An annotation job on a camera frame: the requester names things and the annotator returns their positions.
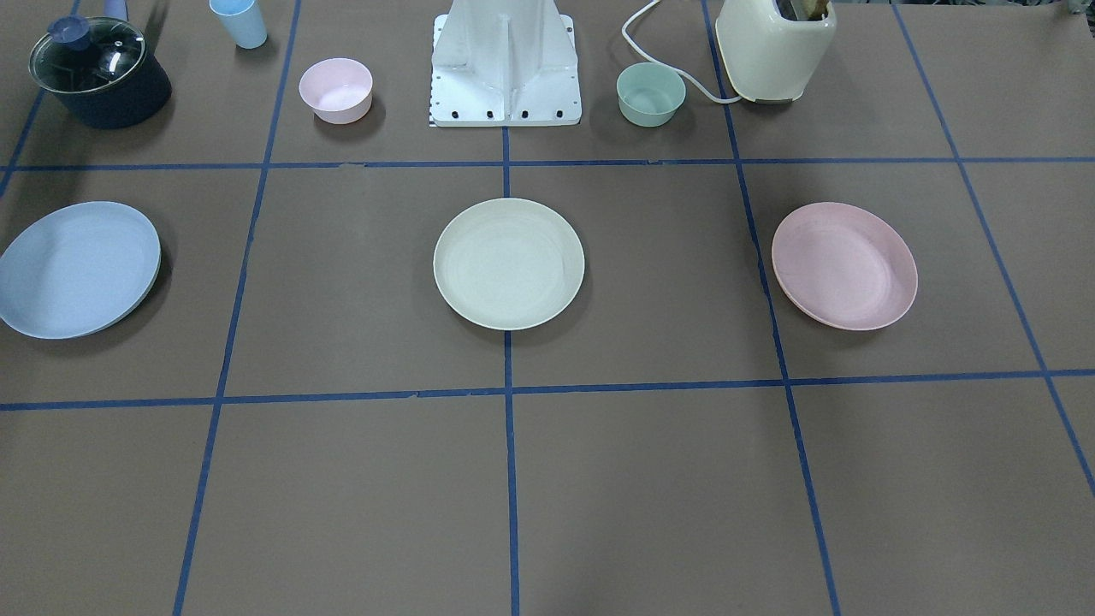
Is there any pink plate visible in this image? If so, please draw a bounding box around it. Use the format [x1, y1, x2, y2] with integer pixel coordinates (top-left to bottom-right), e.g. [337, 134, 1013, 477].
[771, 202, 919, 332]

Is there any blue plate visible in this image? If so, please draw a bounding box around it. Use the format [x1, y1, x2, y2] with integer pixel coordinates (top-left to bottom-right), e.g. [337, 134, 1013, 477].
[1, 200, 162, 340]

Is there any cream plate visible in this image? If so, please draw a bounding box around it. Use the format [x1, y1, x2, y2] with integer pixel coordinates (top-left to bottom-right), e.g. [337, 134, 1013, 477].
[433, 198, 586, 332]

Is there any green bowl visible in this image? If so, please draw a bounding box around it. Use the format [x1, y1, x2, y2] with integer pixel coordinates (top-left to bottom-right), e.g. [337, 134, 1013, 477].
[615, 62, 687, 128]

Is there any pink bowl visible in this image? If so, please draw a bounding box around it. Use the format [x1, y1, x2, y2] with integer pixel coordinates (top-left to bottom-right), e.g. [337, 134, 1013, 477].
[298, 57, 373, 125]

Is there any cream toaster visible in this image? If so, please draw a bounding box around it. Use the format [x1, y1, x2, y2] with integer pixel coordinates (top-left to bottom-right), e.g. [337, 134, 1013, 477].
[714, 1, 838, 104]

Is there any light blue cup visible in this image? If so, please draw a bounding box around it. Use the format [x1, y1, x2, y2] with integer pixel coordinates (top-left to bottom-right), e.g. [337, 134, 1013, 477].
[209, 0, 269, 50]

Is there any dark blue pot with lid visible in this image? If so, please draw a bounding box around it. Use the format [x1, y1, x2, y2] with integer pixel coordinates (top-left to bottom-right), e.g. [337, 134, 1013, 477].
[28, 1, 173, 129]

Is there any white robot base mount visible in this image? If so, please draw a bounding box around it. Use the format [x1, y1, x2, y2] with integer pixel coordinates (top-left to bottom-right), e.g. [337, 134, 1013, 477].
[428, 1, 583, 127]

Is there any white toaster cable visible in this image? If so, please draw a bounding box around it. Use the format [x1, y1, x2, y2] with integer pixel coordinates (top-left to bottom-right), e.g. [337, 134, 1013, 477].
[621, 0, 742, 105]

